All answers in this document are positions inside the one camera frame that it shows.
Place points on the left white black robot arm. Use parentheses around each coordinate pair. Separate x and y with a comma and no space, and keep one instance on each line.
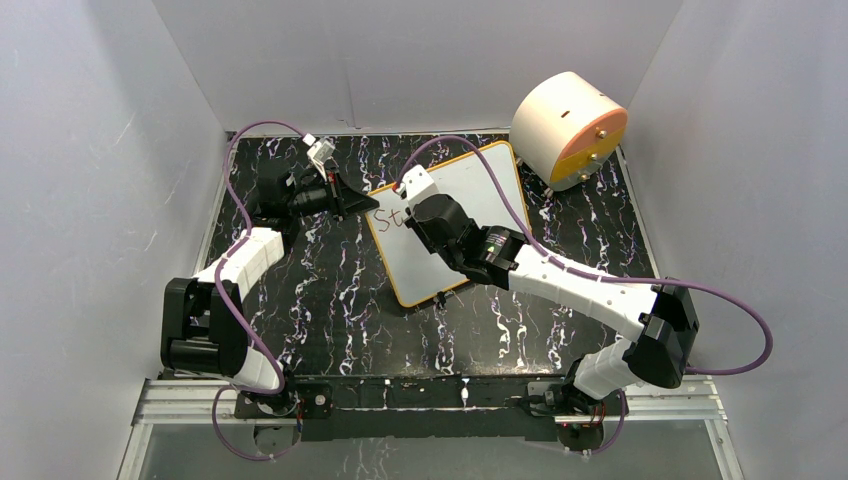
(204,328)

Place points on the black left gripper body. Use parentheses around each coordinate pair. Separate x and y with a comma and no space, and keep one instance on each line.
(316,201)

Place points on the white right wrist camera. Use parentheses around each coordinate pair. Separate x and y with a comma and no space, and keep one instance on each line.
(415,186)

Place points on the aluminium rail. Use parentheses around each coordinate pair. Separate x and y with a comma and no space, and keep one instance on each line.
(195,401)

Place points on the yellow framed whiteboard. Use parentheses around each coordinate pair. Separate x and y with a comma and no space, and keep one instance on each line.
(488,187)

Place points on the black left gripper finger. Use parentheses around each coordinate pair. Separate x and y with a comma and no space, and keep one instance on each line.
(354,203)
(338,186)

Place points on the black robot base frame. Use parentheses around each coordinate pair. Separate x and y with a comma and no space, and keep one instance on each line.
(535,408)

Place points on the cream round drawer box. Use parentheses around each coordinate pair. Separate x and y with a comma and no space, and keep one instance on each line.
(565,129)

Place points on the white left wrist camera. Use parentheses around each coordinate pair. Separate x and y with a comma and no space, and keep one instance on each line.
(319,151)

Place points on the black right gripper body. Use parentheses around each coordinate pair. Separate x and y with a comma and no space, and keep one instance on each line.
(452,257)

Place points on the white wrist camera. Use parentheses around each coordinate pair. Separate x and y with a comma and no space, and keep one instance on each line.
(319,151)
(415,186)

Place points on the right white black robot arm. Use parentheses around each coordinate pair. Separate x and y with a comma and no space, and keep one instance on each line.
(657,325)

